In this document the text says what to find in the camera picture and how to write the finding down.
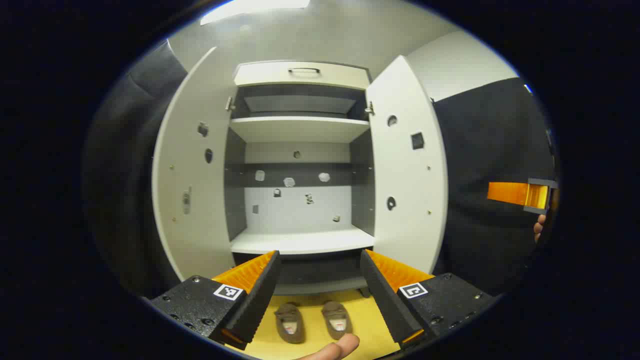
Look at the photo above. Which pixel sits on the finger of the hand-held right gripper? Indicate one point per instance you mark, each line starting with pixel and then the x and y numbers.
pixel 507 193

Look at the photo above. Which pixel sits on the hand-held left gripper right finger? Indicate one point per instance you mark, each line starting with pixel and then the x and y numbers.
pixel 382 295

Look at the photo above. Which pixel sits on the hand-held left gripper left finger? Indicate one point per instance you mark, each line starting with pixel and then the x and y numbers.
pixel 260 295

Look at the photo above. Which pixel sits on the brown fuzzy shoe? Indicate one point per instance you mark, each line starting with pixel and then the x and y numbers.
pixel 336 317
pixel 290 322

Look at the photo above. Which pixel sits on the white shoe cabinet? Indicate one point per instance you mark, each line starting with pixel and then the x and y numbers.
pixel 300 240

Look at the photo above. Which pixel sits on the white cabinet door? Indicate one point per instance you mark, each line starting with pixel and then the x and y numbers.
pixel 192 200
pixel 407 175

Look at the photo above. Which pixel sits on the white cabinet drawer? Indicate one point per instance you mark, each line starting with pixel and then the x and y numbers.
pixel 270 77

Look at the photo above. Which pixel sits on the black backdrop cloth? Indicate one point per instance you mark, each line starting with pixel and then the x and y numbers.
pixel 480 175
pixel 125 175

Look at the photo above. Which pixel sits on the ceiling light panel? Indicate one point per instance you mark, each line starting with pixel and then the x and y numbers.
pixel 250 9

